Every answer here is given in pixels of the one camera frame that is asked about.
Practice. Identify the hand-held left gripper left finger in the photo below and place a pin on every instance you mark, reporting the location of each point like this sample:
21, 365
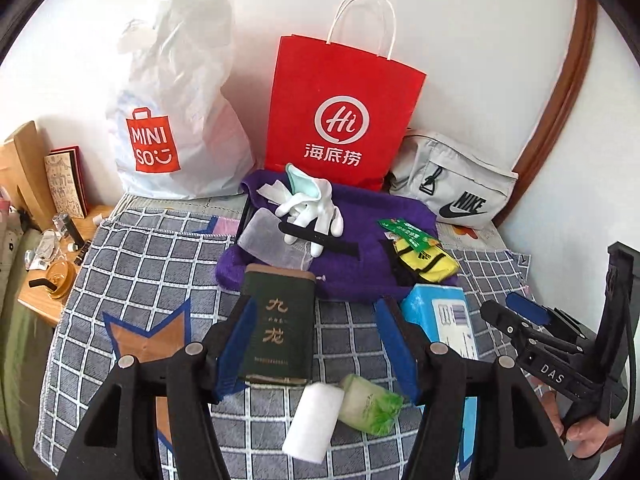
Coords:
235, 340

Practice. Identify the brown wooden bed frame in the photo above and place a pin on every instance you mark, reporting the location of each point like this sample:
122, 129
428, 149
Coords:
565, 100

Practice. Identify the red paper bag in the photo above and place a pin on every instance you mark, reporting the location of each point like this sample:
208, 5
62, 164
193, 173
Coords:
300, 85

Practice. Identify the white mesh bag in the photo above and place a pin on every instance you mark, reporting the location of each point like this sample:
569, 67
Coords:
265, 235

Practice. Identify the red-edged illustrated book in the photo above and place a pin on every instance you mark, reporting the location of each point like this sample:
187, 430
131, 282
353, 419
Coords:
65, 185

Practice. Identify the white plastic shopping bag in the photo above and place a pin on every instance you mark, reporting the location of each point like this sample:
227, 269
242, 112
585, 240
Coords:
175, 85

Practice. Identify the grey checked star blanket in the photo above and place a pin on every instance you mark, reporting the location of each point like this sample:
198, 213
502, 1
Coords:
150, 270

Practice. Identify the purple towel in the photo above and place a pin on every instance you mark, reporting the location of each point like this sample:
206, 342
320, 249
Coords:
360, 230

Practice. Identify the blue tissue pack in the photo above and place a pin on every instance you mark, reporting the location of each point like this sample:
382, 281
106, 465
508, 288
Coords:
430, 310

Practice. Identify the white foam block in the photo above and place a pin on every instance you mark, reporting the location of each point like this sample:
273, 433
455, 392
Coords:
312, 425

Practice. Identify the wooden bedside table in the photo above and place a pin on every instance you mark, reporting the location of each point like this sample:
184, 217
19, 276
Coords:
40, 307

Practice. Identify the wooden board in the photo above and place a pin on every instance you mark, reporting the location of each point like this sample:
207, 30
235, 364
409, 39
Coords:
25, 160

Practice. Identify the green snack packet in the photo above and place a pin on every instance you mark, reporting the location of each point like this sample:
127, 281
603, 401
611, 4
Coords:
405, 232

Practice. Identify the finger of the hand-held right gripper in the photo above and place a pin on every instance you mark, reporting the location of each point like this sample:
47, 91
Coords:
525, 306
505, 325

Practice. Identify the dark green tin box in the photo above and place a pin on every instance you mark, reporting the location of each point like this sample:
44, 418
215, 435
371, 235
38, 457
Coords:
275, 320

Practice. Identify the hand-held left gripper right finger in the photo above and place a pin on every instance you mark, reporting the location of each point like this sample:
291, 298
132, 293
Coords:
395, 345

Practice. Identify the person's right hand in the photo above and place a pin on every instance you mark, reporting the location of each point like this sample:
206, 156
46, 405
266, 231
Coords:
590, 440

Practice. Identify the glass teapot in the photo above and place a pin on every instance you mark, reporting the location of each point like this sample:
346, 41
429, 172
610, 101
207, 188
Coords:
57, 280

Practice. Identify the green white tissue packet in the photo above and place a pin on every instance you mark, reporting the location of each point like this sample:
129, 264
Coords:
370, 405

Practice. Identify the grey waist bag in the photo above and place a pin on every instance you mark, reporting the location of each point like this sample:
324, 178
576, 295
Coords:
450, 170

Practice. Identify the olive green cloth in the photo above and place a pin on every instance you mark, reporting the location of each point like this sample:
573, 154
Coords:
17, 335

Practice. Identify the white rubber glove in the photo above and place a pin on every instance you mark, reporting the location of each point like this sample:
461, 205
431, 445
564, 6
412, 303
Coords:
320, 210

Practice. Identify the yellow black sock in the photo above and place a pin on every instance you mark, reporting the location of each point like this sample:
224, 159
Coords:
425, 262

